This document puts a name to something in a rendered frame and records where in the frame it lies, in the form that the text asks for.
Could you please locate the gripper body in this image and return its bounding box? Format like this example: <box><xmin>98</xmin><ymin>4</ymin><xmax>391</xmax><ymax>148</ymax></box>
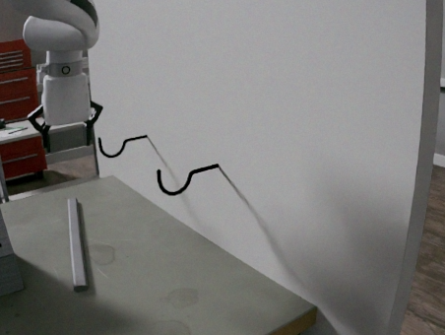
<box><xmin>41</xmin><ymin>74</ymin><xmax>91</xmax><ymax>127</ymax></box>

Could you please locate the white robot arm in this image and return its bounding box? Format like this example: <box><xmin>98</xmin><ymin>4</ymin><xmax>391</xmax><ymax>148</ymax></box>
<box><xmin>8</xmin><ymin>0</ymin><xmax>99</xmax><ymax>84</ymax></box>

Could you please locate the white wall panel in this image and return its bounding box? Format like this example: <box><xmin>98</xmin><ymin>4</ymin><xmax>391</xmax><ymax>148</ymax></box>
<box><xmin>88</xmin><ymin>0</ymin><xmax>443</xmax><ymax>335</ymax></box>

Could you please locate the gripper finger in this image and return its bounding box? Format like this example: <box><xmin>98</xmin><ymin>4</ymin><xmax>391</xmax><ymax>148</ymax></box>
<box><xmin>83</xmin><ymin>100</ymin><xmax>103</xmax><ymax>147</ymax></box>
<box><xmin>28</xmin><ymin>105</ymin><xmax>51</xmax><ymax>154</ymax></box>

